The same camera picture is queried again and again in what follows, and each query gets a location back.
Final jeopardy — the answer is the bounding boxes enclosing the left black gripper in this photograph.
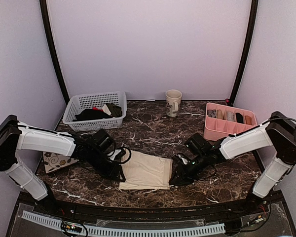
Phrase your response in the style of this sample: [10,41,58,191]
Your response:
[87,149,126,182]

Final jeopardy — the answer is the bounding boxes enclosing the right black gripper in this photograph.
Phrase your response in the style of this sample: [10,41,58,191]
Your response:
[169,152,209,186]

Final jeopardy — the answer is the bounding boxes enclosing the cream cotton boxer underwear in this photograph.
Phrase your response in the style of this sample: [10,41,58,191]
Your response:
[119,151,172,190]

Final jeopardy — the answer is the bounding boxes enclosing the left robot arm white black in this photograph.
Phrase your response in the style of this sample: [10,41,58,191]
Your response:
[0,115,126,215]

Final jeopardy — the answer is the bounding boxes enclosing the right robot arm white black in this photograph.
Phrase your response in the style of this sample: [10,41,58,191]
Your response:
[169,111,296,214]

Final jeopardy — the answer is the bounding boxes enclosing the grey rolled underwear in tray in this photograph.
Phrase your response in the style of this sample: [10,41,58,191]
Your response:
[207,109,217,118]

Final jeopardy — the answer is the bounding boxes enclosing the tan rolled underwear in tray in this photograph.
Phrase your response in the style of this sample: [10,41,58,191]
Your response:
[217,110,224,119]

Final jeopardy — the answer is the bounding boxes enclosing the light grey rolled underwear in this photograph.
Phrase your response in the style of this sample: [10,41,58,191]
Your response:
[226,111,236,121]

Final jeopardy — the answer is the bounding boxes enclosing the black rolled underwear in tray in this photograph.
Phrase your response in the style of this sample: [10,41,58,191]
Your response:
[235,112,244,124]

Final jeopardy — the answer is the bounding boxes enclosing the brown rolled underwear in tray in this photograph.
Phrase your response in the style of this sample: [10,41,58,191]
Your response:
[244,115,252,125]

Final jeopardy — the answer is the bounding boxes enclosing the olive green garment in basket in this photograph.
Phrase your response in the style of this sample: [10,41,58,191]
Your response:
[106,103,123,118]

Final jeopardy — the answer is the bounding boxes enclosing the floral square tile coaster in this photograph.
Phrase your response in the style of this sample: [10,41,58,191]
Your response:
[43,152,78,174]

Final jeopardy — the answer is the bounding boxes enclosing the white plastic laundry basket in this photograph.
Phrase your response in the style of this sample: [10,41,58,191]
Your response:
[62,91,127,132]

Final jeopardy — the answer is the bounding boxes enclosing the black garment in basket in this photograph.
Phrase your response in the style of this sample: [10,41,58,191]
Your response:
[73,109,112,121]

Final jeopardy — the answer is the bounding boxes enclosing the small white garment in basket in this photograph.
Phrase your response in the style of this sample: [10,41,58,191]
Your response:
[102,105,112,117]

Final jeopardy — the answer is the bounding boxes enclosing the red garment in basket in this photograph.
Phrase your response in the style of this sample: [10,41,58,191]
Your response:
[92,107,103,111]

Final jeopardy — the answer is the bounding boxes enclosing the pink divided organizer tray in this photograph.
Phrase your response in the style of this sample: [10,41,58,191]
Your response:
[204,103,258,141]

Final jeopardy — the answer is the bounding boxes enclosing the cream ceramic mug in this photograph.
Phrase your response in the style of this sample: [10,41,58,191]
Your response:
[165,89,182,118]

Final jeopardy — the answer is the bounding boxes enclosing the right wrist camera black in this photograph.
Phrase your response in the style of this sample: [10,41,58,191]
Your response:
[185,133,212,156]

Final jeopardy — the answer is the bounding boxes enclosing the white slotted cable duct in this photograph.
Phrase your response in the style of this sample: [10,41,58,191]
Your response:
[21,210,225,237]

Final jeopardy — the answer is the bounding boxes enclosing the black front table rail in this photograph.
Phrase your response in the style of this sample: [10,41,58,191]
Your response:
[14,191,284,224]

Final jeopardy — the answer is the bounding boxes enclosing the right black frame post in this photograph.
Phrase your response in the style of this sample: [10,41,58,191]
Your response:
[229,0,259,104]

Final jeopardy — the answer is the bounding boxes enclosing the black frame post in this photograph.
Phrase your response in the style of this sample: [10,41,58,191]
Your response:
[39,0,70,104]
[229,0,259,104]

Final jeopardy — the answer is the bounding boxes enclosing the left black frame post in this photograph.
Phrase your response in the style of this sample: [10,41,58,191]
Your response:
[39,0,70,104]

